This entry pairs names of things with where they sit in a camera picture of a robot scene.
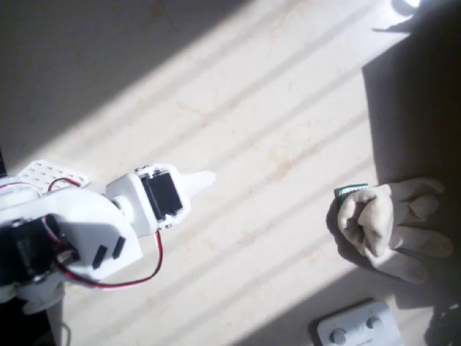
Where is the beige fabric glove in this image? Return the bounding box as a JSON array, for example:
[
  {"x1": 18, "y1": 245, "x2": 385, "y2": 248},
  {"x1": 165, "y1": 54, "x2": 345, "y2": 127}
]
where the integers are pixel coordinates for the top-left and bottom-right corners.
[{"x1": 337, "y1": 177, "x2": 454, "y2": 285}]

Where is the white perforated plate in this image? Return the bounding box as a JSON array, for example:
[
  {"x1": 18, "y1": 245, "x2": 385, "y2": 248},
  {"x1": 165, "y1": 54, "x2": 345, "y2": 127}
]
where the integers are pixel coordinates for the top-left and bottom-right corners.
[{"x1": 17, "y1": 158, "x2": 91, "y2": 195}]

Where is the green bordered label card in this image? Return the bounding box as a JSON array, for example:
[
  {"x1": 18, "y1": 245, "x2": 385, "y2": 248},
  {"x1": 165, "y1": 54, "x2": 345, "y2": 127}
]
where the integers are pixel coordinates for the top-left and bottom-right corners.
[{"x1": 334, "y1": 182, "x2": 370, "y2": 203}]

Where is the white device with knobs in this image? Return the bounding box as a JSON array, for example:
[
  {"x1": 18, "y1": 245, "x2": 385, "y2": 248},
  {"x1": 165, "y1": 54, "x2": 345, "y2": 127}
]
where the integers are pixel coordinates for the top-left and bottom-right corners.
[{"x1": 309, "y1": 298, "x2": 404, "y2": 346}]

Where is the red black gripper servo cable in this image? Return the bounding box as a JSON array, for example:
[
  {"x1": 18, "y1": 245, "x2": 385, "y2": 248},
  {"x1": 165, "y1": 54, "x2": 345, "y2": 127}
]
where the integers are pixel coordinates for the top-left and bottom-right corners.
[{"x1": 53, "y1": 230, "x2": 163, "y2": 291}]

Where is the red black looped cable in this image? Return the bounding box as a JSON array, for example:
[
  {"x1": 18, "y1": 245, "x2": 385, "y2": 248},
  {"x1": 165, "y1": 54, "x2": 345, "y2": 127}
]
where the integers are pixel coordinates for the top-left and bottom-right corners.
[{"x1": 48, "y1": 177, "x2": 87, "y2": 192}]

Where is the thin grey wire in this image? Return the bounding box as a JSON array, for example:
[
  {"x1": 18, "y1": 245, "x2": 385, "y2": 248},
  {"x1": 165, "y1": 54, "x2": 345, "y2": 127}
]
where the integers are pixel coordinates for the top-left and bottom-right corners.
[{"x1": 58, "y1": 320, "x2": 72, "y2": 346}]

